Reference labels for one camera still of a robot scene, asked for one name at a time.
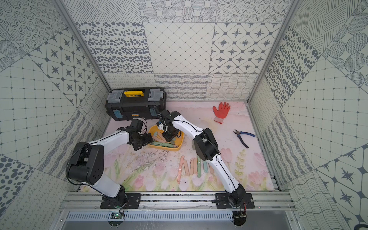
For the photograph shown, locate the long coral fruit knife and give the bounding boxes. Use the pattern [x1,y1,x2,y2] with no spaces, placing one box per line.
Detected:
[177,155,185,184]

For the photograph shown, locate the blue handled pliers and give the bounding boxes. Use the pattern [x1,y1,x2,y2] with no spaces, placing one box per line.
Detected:
[233,129,256,149]

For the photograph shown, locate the green folding fruit knife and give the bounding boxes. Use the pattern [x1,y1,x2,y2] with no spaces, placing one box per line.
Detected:
[196,157,201,178]

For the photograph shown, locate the red work glove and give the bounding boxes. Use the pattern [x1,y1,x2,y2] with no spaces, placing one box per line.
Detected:
[212,102,231,124]

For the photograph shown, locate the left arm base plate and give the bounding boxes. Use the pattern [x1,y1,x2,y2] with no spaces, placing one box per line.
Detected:
[100,193,142,209]

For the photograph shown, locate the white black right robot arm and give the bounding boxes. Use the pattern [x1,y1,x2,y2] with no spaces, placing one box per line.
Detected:
[155,108,246,208]

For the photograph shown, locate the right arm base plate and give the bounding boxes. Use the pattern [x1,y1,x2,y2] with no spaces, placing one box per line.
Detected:
[211,193,255,209]

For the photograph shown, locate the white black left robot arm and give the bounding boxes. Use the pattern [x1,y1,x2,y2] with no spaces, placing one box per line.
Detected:
[66,119,153,199]

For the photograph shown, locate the teal folding fruit knife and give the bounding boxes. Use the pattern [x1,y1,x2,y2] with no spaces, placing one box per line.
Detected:
[203,161,209,173]

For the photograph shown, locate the yellow plastic storage tray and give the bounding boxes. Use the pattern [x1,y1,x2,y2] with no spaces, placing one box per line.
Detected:
[149,126,184,151]

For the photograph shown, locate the black Deli toolbox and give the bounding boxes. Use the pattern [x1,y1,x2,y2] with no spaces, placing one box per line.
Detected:
[105,87,166,121]

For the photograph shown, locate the pink folding fruit knife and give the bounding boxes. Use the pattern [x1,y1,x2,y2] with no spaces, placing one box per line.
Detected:
[183,160,190,176]

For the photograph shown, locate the aluminium front rail frame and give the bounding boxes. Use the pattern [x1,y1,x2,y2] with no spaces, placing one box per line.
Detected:
[51,183,301,230]

